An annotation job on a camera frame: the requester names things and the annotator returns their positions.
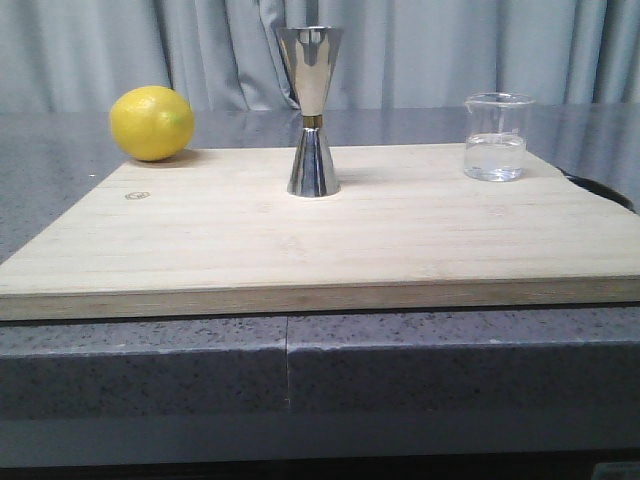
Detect black round object behind board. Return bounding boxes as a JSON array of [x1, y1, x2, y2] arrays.
[[562, 171, 635, 213]]

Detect clear glass beaker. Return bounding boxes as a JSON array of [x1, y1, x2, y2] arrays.
[[464, 92, 535, 182]]

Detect steel double jigger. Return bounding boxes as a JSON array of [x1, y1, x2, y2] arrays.
[[276, 26, 343, 198]]

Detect yellow lemon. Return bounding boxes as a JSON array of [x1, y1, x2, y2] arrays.
[[109, 85, 195, 162]]

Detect light wooden cutting board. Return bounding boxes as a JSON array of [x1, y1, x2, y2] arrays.
[[1, 144, 639, 321]]

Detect grey curtain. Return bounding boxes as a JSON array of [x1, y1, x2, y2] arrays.
[[1, 1, 639, 113]]

